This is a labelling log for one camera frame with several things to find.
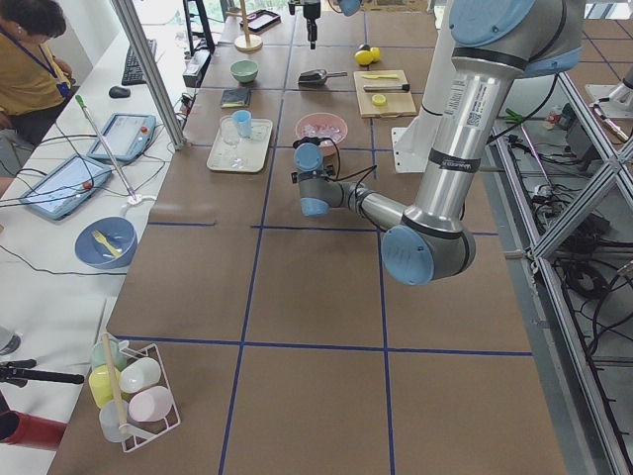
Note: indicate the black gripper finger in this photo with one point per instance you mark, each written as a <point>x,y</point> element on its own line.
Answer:
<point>312,32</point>

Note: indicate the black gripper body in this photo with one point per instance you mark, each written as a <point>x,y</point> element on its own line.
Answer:
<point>311,14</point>
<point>303,143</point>

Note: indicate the metal ice scoop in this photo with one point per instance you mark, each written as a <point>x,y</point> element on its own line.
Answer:
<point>318,77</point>

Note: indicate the clear ice cubes pile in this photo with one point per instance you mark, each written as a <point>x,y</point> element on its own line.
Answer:
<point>332,133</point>

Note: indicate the light blue cup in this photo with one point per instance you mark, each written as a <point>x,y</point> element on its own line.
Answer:
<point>242,121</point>

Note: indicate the white cup in rack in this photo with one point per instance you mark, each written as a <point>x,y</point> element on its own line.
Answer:
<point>140,375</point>

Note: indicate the pink cup in rack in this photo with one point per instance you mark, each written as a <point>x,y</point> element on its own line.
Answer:
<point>151,405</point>

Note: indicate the yellow cup in rack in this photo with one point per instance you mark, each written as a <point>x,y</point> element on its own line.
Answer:
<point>100,386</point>

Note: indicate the grey-blue cup in rack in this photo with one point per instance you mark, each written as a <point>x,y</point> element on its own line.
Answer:
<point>110,424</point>

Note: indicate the pink bowl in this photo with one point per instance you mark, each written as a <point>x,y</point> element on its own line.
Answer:
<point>323,118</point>

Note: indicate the yellow lemon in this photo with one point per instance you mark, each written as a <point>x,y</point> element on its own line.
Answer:
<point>363,57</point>
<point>376,54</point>

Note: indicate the wooden paper towel stand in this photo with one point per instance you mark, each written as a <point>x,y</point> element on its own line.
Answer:
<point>247,41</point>

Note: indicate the lemon half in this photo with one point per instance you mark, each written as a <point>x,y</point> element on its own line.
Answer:
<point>379,100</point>

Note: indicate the dark grey folded cloth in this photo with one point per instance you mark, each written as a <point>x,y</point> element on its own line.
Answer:
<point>235,98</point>

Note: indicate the clear wine glass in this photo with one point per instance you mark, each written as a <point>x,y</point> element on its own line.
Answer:
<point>232,139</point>

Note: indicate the white serving tray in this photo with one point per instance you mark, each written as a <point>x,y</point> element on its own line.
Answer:
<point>246,156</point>

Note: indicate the yellow plastic knife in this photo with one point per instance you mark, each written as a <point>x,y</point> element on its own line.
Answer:
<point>380,76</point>

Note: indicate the green ceramic bowl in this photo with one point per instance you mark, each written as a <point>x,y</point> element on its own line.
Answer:
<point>244,71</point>

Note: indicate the wooden cutting board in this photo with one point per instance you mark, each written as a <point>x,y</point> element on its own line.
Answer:
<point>398,104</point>

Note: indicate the metal muddler bar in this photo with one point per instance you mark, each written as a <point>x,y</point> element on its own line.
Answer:
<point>392,88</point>

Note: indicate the far teach pendant tablet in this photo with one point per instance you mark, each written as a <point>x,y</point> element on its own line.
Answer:
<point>128,135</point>

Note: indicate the teach pendant tablet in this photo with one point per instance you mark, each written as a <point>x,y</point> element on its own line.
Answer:
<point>65,188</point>
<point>128,135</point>

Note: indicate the black keyboard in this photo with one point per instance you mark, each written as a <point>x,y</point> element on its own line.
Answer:
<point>133,73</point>

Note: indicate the black computer mouse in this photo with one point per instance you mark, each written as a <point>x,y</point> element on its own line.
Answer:
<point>119,92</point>

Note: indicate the blue bowl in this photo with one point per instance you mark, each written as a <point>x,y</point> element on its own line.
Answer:
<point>119,231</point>

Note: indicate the yellow plastic fork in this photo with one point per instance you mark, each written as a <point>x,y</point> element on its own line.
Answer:
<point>101,238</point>

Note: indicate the metal rod with green tip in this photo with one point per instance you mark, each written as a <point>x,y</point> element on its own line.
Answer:
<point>132,196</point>

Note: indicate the near teach pendant tablet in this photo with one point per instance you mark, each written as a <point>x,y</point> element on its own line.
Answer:
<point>65,188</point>

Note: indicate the person in yellow shirt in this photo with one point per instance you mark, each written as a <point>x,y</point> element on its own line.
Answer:
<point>35,84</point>

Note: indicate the black tripod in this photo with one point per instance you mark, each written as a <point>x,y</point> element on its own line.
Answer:
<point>19,373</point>

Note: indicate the red cylinder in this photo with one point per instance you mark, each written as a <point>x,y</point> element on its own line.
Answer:
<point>31,431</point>

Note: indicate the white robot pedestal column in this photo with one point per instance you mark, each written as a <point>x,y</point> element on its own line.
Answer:
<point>411,145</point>

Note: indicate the aluminium frame post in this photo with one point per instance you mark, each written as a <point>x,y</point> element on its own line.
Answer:
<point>126,12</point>

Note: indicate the white wire cup rack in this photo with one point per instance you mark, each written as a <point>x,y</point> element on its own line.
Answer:
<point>118,356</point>

